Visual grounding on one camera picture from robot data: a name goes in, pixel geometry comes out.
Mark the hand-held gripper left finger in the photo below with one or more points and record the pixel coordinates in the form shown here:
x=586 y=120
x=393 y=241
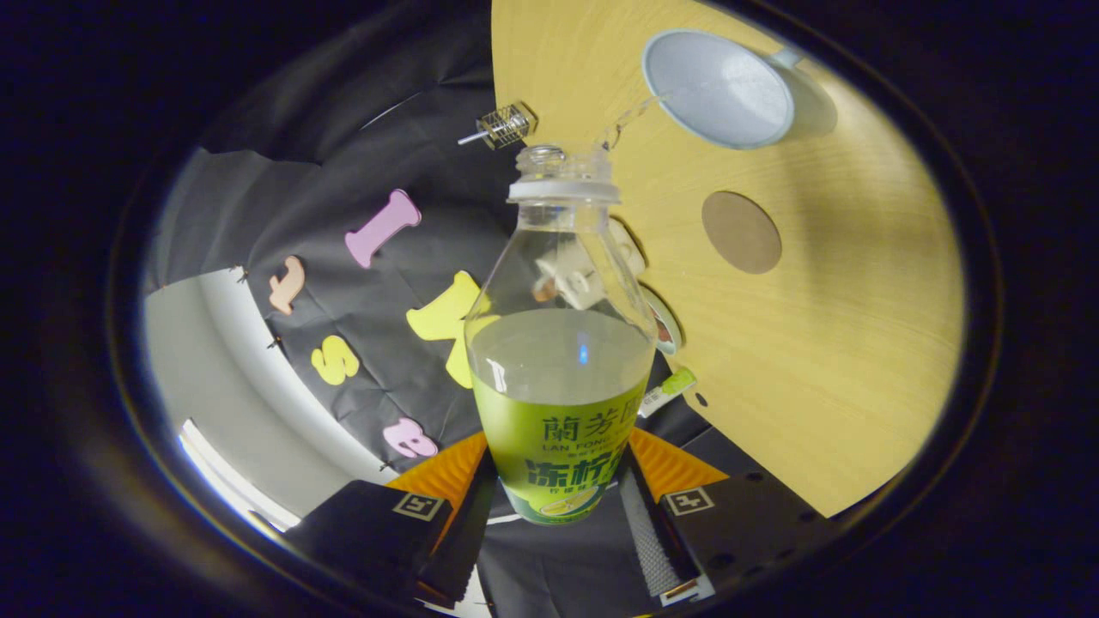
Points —
x=459 y=549

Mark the pale blue cup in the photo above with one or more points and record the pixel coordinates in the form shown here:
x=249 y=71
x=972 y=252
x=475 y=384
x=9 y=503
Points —
x=730 y=94

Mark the wooden table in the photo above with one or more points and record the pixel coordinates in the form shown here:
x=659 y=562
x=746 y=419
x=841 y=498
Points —
x=841 y=343

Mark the small white green bottle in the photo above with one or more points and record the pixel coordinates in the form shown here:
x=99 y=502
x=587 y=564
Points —
x=665 y=393

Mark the round brown coaster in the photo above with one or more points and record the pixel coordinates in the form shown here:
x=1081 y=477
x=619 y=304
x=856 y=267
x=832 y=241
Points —
x=742 y=233

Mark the cream toaster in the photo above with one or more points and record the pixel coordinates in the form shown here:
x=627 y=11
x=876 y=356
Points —
x=631 y=245

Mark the white straw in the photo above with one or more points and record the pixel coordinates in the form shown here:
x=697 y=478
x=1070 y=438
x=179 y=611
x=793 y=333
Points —
x=470 y=137

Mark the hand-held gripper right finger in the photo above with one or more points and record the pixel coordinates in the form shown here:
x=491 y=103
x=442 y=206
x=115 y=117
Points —
x=648 y=541

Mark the pale green plate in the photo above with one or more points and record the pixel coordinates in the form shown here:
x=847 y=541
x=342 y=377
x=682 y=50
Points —
x=670 y=326

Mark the green label juice bottle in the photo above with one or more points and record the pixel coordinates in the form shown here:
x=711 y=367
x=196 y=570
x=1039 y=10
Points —
x=558 y=421

